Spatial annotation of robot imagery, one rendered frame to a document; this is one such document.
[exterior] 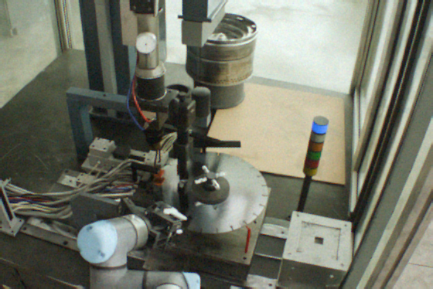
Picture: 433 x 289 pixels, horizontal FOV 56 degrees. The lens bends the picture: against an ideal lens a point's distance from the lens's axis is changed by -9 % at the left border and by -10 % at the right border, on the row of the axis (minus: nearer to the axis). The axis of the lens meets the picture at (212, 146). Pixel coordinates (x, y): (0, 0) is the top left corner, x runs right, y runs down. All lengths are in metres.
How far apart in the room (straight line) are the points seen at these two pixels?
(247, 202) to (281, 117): 0.74
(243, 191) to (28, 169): 0.86
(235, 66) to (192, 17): 0.49
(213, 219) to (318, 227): 0.31
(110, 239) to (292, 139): 1.13
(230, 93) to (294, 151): 0.38
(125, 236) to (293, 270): 0.54
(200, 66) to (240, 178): 0.64
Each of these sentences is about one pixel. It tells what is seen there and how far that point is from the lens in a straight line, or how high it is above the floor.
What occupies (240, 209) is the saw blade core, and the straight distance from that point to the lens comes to 1.22.
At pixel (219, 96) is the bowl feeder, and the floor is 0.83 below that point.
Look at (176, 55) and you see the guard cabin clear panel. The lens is 2.33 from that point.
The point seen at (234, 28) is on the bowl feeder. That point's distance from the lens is 1.94.
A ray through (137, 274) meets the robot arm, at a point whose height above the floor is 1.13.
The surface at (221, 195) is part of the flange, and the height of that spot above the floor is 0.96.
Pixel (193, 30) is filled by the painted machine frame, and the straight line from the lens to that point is 1.36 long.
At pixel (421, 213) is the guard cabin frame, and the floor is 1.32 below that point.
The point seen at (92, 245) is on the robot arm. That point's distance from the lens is 0.83.
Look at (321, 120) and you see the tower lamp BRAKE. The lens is 1.22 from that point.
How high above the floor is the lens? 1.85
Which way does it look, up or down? 39 degrees down
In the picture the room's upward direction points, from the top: 2 degrees clockwise
